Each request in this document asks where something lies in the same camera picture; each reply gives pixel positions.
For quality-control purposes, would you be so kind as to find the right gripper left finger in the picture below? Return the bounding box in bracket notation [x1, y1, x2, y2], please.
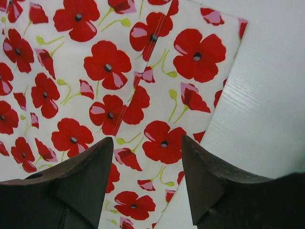
[0, 137, 113, 229]

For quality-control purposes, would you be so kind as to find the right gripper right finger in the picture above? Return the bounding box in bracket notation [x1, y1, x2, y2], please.
[182, 135, 305, 229]

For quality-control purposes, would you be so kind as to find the red poppy floral skirt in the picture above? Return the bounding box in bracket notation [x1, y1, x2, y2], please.
[0, 0, 248, 229]

